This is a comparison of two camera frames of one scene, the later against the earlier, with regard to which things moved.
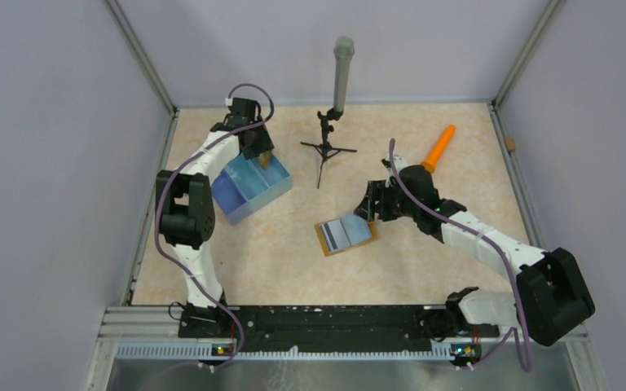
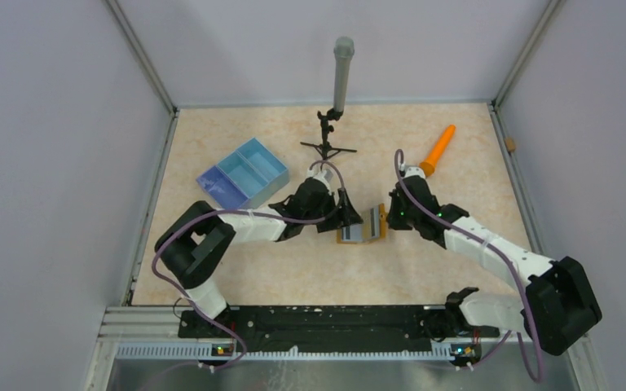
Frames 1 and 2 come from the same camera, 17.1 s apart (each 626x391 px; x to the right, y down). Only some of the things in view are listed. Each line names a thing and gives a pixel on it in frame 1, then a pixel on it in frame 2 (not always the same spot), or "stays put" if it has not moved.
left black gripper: x=264 y=144 -> x=346 y=215
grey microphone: x=344 y=50 stays put
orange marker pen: x=433 y=158 stays put
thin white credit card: x=334 y=235 -> x=355 y=233
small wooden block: x=510 y=143 stays put
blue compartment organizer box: x=244 y=185 stays put
